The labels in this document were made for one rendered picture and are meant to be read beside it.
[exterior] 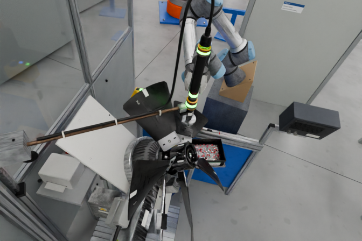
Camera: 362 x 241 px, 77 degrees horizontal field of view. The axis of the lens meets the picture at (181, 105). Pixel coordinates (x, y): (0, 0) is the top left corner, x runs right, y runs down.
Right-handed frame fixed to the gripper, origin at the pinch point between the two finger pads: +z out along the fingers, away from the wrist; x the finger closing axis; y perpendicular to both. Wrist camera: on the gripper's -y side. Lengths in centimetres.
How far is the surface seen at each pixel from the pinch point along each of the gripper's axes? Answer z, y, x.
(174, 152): 7.9, 31.7, 2.0
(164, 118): -0.8, 21.4, 9.8
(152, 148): 5.2, 37.1, 12.7
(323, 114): -38, 31, -74
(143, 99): -2.0, 13.7, 19.4
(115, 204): 31, 42, 21
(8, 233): 44, 76, 70
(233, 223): -14, 155, -60
